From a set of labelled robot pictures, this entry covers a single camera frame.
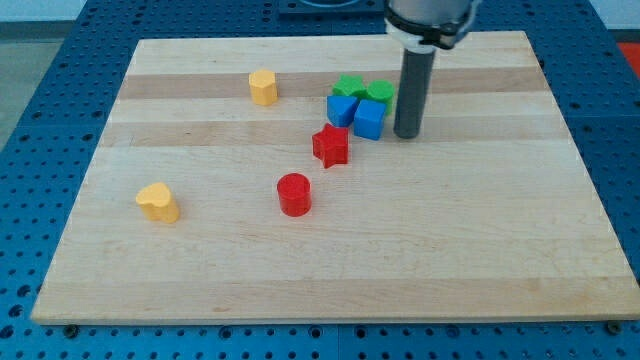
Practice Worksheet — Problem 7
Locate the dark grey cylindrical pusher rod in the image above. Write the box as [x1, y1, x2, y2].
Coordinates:
[393, 47, 435, 139]

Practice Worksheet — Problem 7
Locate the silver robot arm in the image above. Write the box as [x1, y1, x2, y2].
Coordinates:
[384, 0, 480, 139]

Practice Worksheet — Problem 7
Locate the yellow heart block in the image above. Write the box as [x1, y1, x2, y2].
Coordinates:
[135, 182, 180, 223]

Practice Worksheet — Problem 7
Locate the green cylinder block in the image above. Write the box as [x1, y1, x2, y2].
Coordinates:
[366, 79, 395, 115]

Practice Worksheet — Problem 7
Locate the blue cube block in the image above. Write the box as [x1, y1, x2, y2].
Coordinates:
[353, 100, 386, 140]

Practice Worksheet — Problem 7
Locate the green star block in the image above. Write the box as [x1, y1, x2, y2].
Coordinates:
[332, 74, 367, 99]

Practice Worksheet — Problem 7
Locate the blue triangle block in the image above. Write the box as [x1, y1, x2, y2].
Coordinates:
[327, 95, 359, 127]

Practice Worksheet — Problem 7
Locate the red star block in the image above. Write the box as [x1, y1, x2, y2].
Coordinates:
[312, 123, 349, 169]

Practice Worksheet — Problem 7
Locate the yellow hexagon block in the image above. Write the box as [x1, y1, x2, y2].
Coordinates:
[248, 69, 278, 106]

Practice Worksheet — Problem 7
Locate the red cylinder block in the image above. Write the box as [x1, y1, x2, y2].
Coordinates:
[276, 173, 312, 217]

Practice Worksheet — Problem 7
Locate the wooden board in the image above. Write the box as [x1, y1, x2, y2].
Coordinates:
[31, 31, 639, 325]

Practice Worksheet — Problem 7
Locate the dark blue base plate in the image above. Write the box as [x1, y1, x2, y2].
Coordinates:
[277, 0, 385, 18]

